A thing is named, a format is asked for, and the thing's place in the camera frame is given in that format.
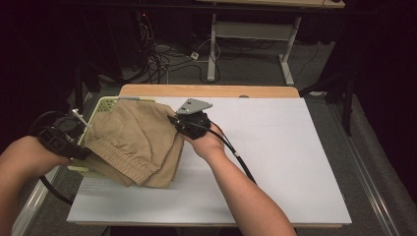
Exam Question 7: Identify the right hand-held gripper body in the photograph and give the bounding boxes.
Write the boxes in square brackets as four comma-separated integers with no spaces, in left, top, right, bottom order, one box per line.
[175,97,213,141]

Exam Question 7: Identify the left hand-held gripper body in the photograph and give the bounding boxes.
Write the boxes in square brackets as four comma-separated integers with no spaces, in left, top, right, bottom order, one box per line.
[35,108,93,161]

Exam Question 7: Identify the tan shorts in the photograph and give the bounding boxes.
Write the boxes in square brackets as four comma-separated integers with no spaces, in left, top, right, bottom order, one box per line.
[78,98,185,190]

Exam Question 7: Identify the pale yellow plastic basket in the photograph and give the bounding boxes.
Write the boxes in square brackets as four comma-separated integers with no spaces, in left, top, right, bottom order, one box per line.
[67,95,158,179]

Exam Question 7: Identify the person's left hand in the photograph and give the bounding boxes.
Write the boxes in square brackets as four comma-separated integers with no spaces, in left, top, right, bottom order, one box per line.
[18,135,73,169]

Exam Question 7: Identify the person's right hand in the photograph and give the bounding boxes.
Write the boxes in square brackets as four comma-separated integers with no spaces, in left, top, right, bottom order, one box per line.
[181,122,228,164]

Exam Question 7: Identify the wooden table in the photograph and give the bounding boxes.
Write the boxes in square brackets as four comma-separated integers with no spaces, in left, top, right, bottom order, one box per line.
[74,84,343,229]

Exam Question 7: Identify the black metal stand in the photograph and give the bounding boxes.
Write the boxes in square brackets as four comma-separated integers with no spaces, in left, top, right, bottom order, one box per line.
[299,70,356,138]
[72,63,103,123]

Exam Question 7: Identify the white board sheet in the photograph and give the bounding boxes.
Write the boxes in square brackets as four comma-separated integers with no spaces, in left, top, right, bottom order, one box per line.
[66,96,353,226]

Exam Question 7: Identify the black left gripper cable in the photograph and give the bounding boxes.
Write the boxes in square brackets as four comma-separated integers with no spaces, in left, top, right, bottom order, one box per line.
[28,110,76,207]

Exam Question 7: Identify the tangle of black floor cables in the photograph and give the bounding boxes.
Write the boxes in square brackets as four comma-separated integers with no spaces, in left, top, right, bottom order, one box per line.
[131,13,221,85]

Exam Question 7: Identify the metal floor rail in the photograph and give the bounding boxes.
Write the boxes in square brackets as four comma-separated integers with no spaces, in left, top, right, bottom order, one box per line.
[328,104,400,236]
[6,92,93,236]

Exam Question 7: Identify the white frame desk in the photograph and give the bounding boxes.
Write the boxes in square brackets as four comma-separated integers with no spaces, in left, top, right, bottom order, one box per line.
[196,0,346,87]

